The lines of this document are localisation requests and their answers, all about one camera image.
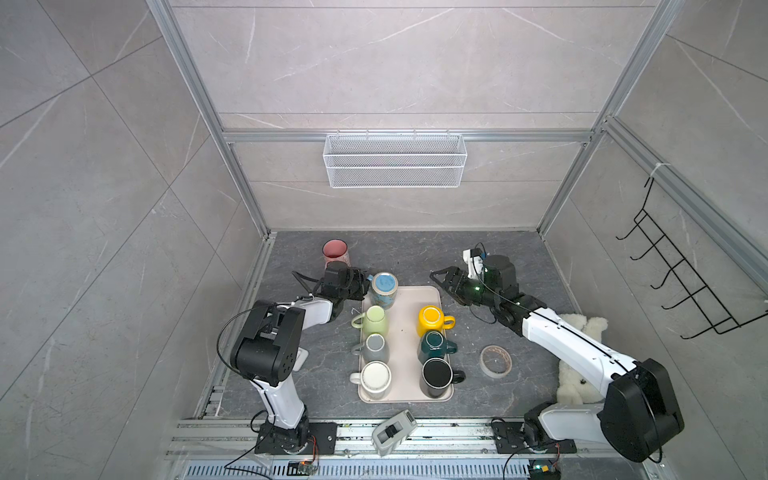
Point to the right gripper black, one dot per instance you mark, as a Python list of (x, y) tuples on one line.
[(455, 272)]

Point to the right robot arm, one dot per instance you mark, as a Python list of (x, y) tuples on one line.
[(638, 413)]

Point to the black wire hook rack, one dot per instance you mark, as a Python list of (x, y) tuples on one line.
[(716, 315)]

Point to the small white plastic holder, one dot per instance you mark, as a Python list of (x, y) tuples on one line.
[(301, 357)]

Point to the tape roll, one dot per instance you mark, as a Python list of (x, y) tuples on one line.
[(495, 361)]

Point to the white mug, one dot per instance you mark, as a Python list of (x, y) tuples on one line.
[(374, 380)]

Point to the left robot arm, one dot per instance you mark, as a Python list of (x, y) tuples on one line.
[(267, 348)]

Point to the white teddy bear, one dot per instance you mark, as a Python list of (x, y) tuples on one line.
[(573, 388)]

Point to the grey camera box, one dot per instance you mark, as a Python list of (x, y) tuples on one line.
[(388, 435)]

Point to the pink patterned mug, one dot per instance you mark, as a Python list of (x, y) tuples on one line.
[(336, 250)]

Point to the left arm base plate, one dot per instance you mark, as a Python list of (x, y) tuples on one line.
[(319, 436)]

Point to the yellow mug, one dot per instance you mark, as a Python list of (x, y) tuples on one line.
[(432, 318)]

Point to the white wire mesh basket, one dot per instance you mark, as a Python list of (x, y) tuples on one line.
[(394, 161)]

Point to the dark green mug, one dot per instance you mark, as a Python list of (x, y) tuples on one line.
[(434, 344)]

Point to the beige plastic tray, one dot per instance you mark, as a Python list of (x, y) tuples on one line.
[(403, 342)]

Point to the blue butterfly mug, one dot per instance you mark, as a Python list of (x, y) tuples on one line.
[(383, 289)]

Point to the light green mug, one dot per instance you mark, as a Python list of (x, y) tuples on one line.
[(372, 321)]

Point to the grey mug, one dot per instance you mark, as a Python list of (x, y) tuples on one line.
[(374, 348)]

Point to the black mug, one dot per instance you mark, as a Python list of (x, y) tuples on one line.
[(437, 376)]

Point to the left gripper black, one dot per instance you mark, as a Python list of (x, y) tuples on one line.
[(360, 276)]

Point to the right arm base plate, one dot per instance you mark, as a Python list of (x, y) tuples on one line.
[(510, 436)]

